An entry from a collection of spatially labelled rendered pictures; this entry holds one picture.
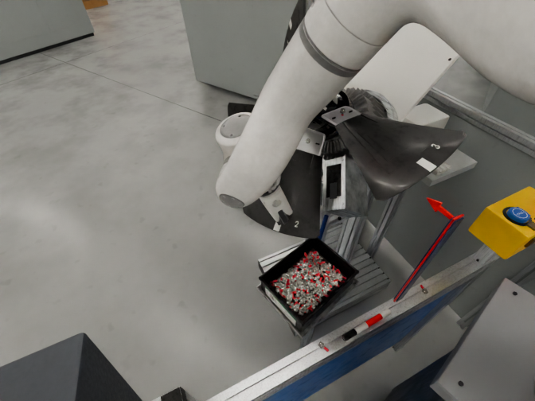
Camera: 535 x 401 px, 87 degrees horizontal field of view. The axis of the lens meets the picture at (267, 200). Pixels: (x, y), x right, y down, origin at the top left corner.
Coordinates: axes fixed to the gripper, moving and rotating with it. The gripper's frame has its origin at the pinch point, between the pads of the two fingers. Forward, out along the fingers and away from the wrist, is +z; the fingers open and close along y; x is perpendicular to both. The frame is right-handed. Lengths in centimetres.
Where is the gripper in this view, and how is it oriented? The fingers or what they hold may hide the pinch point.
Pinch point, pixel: (280, 216)
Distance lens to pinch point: 74.1
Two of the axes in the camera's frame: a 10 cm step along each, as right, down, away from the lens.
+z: 2.9, 5.5, 7.8
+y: -4.3, -6.5, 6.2
